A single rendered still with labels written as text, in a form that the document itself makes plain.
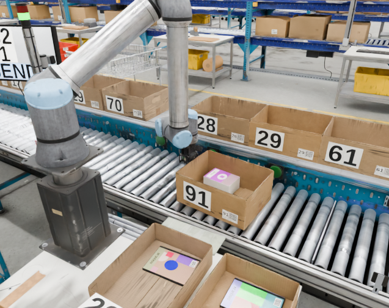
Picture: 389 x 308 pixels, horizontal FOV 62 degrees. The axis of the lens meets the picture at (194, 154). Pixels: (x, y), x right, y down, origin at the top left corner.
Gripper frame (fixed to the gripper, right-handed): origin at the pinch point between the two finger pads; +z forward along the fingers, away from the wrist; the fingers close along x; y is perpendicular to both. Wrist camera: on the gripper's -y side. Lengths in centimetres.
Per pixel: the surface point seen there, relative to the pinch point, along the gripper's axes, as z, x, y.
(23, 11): -82, -73, 30
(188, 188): -5.7, 11.2, 21.5
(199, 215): 5.8, 19.0, 23.9
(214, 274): -3, 45, 58
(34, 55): -62, -73, 30
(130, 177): 5.8, -33.0, 14.9
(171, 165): 6.0, -19.8, -8.0
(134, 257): 2, 12, 63
